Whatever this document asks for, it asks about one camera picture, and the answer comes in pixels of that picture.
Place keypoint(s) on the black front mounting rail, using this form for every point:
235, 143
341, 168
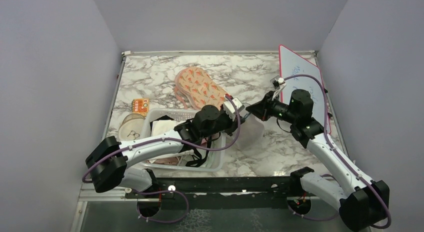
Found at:
214, 193

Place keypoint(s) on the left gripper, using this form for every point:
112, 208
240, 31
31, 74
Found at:
233, 124

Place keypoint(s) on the orange card packet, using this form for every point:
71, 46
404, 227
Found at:
140, 106

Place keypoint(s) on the floral tulip pattern pouch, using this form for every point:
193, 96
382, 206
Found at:
196, 85

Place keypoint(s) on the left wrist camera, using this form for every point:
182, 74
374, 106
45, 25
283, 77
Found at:
232, 106

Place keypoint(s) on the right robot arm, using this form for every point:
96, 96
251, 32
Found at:
360, 201

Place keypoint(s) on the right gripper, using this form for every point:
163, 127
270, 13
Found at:
263, 111

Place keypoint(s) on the white cloth garment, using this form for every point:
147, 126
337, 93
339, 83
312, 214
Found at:
158, 127

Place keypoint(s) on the pink black bra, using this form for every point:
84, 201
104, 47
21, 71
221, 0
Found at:
199, 158

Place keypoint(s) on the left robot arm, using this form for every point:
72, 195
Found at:
110, 162

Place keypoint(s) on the white plastic laundry basket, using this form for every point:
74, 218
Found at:
215, 159

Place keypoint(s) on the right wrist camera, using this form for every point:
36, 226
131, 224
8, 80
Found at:
278, 84

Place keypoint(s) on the pink framed whiteboard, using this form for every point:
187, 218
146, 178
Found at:
309, 78

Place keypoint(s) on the white mesh laundry bag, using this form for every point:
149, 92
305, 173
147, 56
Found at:
252, 131

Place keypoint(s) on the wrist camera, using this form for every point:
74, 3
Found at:
232, 106
278, 84

